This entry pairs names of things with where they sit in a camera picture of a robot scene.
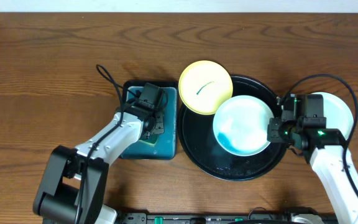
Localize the green yellow sponge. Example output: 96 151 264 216
139 134 158 147

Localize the yellow plate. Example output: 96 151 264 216
178 60 233 115

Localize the pale green plate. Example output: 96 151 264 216
213 95 273 157

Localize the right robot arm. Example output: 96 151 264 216
267 117 358 223

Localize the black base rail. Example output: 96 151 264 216
104 205 338 224

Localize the light blue plate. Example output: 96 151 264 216
315 92 354 139

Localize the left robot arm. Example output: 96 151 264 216
33 106 164 223

